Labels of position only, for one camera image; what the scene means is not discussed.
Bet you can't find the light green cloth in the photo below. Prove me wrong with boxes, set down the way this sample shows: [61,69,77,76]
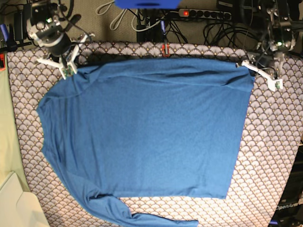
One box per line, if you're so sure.
[0,67,31,192]

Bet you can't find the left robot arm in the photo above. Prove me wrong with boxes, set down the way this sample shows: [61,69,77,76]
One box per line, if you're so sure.
[239,0,295,69]

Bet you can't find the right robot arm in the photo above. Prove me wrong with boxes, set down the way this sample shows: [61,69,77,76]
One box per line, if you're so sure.
[26,0,81,61]

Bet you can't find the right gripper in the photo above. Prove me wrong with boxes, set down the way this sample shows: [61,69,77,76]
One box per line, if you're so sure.
[29,22,80,57]

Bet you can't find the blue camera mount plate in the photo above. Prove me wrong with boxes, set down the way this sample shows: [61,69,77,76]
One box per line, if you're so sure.
[115,0,180,9]

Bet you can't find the fan-patterned tablecloth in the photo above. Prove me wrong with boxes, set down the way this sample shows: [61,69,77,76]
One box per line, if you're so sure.
[7,48,303,227]

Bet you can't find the black power strip red switch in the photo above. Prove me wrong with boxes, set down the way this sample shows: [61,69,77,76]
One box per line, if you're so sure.
[178,9,232,21]

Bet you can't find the black OpenArm case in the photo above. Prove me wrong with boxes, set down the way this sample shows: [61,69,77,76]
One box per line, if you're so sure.
[269,145,303,227]

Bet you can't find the blue long-sleeve T-shirt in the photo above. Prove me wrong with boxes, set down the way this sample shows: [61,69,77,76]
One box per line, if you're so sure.
[37,58,254,227]

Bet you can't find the blue handled clamp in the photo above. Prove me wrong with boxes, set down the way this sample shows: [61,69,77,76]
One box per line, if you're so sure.
[0,24,18,52]

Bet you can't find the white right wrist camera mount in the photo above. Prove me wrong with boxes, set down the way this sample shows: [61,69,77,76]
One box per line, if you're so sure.
[36,33,95,80]

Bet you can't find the red table clamp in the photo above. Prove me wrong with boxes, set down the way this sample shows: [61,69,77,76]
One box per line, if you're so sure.
[160,43,170,57]

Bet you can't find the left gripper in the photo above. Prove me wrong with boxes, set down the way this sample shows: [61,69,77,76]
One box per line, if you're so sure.
[247,51,286,76]

